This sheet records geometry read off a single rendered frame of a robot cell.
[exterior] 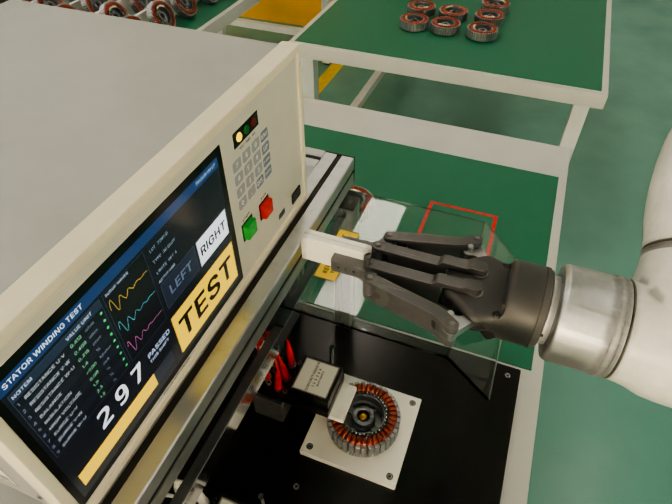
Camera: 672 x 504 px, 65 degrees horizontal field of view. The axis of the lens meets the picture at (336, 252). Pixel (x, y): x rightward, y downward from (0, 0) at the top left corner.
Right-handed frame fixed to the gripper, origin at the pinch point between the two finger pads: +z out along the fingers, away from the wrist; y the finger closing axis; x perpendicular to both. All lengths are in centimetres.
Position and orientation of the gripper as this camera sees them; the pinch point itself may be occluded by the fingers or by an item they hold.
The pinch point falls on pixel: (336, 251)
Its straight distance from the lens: 52.7
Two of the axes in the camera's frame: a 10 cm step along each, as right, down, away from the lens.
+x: 0.0, -7.2, -7.0
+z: -9.3, -2.5, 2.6
